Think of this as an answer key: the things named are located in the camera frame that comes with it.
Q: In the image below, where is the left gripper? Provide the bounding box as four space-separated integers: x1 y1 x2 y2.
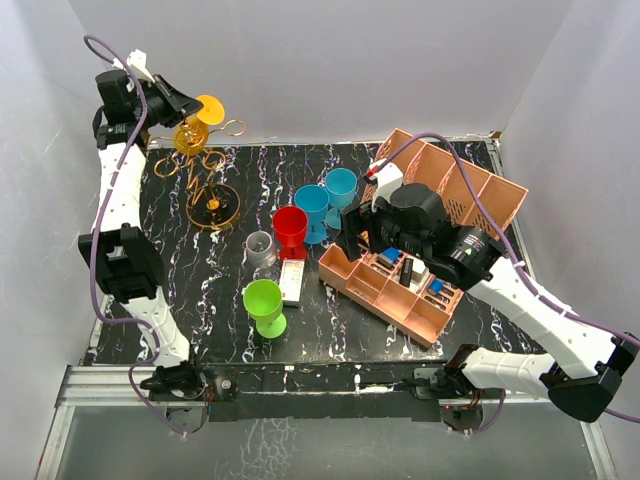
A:
134 75 205 129

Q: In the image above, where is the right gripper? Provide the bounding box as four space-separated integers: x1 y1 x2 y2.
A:
335 196 429 262

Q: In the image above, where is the orange wine glass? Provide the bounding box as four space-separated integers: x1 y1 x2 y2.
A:
173 95 226 156

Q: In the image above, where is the blue wine glass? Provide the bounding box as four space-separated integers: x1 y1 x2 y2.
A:
325 168 358 230
294 185 329 245

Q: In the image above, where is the red wine glass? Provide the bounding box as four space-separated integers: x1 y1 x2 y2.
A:
273 206 308 261

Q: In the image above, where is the clear wine glass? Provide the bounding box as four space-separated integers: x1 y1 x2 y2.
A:
245 230 278 276

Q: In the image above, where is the green wine glass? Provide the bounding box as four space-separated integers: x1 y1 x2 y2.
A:
243 279 287 339

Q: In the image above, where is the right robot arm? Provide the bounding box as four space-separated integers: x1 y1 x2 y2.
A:
336 183 639 423

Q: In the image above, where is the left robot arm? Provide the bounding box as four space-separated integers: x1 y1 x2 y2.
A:
78 68 207 399

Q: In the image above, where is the blue small item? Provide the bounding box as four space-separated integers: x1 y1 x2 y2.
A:
376 248 401 269

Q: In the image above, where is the white small box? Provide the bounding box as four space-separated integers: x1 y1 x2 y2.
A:
279 259 305 307

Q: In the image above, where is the white card box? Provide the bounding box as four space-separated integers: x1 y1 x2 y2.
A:
410 259 430 292

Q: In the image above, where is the pink desk organizer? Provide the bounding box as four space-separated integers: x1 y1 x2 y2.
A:
319 129 528 347

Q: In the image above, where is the black front base bar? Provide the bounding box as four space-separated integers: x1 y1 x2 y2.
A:
159 349 506 426

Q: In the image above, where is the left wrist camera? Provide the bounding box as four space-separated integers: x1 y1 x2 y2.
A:
126 49 155 83

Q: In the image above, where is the gold wire glass rack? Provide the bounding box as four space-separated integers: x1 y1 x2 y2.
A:
153 119 246 232

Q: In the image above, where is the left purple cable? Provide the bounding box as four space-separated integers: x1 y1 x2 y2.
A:
82 34 191 437

